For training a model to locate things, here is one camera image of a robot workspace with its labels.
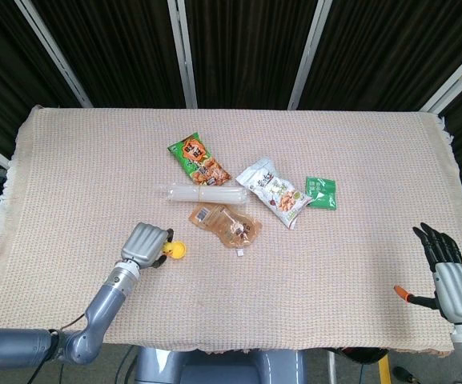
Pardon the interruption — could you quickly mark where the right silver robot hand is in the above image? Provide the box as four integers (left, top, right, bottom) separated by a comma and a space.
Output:
393, 222, 462, 325

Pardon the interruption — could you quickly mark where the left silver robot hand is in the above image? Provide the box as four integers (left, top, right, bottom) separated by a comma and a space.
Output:
119, 222, 175, 270

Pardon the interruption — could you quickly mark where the yellow plastic toy bowl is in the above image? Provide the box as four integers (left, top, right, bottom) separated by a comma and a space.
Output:
171, 240, 189, 261

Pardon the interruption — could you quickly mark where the clear pack of white straws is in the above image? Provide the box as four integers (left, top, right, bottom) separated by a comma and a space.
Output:
162, 182, 250, 205

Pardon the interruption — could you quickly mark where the brown transparent snack pouch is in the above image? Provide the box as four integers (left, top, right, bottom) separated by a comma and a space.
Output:
188, 202, 263, 255

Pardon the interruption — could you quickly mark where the beige woven tablecloth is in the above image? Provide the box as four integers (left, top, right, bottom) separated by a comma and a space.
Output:
0, 105, 462, 355

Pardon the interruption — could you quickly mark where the green orange snack packet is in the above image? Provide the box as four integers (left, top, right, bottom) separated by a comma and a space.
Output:
167, 132, 232, 187

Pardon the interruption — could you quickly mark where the white nut snack bag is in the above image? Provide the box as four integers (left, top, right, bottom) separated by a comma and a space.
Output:
235, 157, 314, 230

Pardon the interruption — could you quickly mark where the small green packet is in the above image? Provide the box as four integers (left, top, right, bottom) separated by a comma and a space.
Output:
305, 176, 339, 210

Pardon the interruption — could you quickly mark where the dark curtain panel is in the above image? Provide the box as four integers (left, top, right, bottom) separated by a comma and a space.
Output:
184, 0, 319, 110
0, 0, 83, 161
298, 0, 462, 112
32, 0, 187, 109

